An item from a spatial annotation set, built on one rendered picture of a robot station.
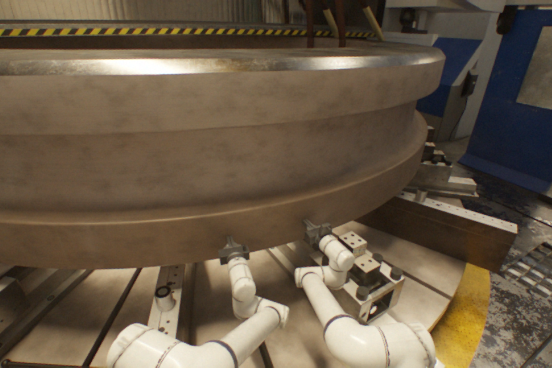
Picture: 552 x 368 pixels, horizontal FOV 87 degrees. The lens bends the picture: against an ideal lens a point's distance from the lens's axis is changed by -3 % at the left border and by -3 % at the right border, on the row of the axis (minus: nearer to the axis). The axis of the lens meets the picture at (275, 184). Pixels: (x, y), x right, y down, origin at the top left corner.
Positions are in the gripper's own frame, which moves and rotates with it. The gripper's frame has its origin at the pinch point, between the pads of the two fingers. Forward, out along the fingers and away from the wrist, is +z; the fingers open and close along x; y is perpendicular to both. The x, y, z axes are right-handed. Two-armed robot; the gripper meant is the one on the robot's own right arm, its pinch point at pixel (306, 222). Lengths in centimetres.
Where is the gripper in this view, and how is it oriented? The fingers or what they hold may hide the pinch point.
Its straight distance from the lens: 158.0
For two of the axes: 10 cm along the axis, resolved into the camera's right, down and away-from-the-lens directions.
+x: 8.9, -2.0, 4.2
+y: -0.2, 8.9, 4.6
